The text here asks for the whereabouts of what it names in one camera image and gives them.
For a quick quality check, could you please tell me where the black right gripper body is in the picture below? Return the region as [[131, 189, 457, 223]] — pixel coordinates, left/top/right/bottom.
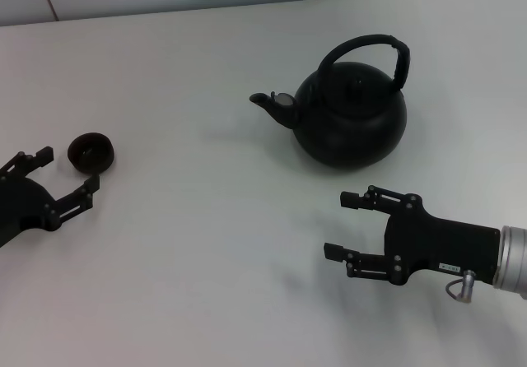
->
[[385, 202, 501, 288]]

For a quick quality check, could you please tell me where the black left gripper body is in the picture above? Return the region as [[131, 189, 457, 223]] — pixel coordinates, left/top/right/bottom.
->
[[0, 175, 58, 249]]

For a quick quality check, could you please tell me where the black cast iron teapot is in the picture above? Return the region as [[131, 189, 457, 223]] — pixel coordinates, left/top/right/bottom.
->
[[249, 33, 413, 174]]

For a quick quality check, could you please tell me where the dark brown round teacup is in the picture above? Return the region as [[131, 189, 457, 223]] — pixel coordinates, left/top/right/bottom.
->
[[67, 132, 116, 174]]

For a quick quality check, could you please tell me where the right arm silver cable connector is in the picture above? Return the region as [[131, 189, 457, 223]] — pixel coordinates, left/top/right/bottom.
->
[[445, 270, 477, 304]]

